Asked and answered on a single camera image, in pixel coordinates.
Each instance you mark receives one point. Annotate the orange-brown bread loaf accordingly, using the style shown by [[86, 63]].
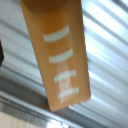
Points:
[[60, 50]]

